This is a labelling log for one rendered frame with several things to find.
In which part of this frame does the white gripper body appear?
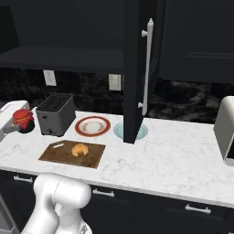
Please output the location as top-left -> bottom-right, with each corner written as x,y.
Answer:
0,100 -> 31,133

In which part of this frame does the brown wooden cutting board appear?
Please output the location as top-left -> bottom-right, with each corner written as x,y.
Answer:
37,139 -> 107,170

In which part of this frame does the golden croissant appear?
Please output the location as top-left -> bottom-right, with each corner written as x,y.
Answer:
70,144 -> 90,158

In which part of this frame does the black open cabinet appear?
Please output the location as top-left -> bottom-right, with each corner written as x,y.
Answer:
0,0 -> 125,75

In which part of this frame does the black open cabinet door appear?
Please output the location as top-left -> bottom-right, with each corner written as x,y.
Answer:
122,0 -> 160,144

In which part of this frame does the black closed cabinet door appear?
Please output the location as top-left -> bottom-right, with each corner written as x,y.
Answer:
157,0 -> 234,85

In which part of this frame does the dark grey toaster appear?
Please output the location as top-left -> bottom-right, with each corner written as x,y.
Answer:
35,92 -> 77,137

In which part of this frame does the black drawer front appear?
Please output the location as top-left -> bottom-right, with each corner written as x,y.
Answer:
80,182 -> 174,234
170,197 -> 234,234
0,169 -> 40,232

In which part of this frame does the red-rimmed white plate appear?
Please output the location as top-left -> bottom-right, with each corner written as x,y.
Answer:
74,115 -> 112,138

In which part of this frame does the grey appliance front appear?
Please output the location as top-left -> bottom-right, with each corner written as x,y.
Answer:
0,194 -> 20,234

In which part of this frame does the light blue plate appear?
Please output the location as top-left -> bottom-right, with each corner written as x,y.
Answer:
112,121 -> 150,142

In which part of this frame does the white countertop appliance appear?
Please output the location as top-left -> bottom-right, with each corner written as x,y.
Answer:
212,95 -> 234,167

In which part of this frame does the white drawer handle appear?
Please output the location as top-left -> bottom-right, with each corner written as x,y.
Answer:
12,175 -> 34,185
91,187 -> 116,198
184,203 -> 212,215

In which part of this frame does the white wall outlet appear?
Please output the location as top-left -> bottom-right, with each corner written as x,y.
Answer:
42,69 -> 58,88

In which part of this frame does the white light switch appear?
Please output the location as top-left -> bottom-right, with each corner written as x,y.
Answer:
108,73 -> 124,92

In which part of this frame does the white cabinet door handle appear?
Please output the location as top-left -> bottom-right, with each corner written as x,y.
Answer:
137,17 -> 154,117

